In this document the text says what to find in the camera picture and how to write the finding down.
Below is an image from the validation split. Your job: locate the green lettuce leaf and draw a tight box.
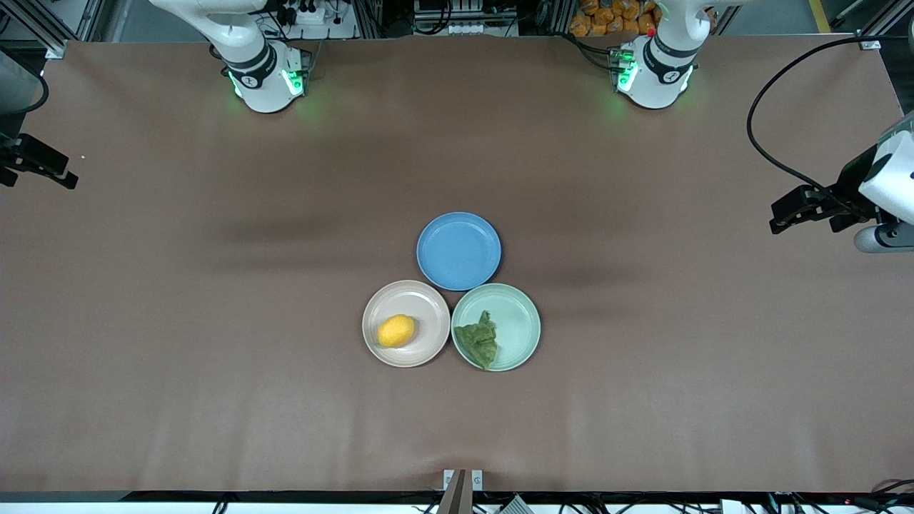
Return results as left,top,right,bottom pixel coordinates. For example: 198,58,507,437
454,310,499,371

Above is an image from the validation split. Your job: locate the yellow lemon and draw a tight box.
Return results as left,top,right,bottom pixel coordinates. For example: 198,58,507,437
377,314,416,349

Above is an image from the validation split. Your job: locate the bag of oranges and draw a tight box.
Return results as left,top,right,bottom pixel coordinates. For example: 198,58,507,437
569,0,661,38

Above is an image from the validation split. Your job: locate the white power strip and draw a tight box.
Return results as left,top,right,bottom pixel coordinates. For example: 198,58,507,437
275,0,358,40

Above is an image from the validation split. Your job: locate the light green plate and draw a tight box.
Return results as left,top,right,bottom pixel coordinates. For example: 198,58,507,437
451,283,542,373

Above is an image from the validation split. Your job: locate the blue plate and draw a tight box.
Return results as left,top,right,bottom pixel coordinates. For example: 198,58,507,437
416,211,502,292

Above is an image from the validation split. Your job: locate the brown table cover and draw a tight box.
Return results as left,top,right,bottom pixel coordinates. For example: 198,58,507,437
0,34,914,495

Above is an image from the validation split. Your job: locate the white electronics box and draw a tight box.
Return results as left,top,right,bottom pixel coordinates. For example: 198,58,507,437
413,0,521,36

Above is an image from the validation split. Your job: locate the beige plate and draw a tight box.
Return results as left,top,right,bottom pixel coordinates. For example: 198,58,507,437
362,280,451,368

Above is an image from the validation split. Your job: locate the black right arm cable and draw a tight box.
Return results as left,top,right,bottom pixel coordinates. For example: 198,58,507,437
14,70,49,119

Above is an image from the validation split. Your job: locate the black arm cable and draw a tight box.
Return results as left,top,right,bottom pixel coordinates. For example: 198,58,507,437
14,70,49,119
746,34,875,208

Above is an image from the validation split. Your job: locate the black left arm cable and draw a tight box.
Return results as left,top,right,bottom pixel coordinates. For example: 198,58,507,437
746,34,875,208

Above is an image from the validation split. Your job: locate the aluminium frame profile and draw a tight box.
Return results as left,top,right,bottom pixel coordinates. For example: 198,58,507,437
0,0,101,58
853,0,914,44

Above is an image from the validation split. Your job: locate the black base cable bundle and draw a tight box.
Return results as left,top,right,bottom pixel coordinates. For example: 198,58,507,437
564,32,622,72
207,43,233,81

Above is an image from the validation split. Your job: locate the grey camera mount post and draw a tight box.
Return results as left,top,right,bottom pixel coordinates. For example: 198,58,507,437
437,469,468,514

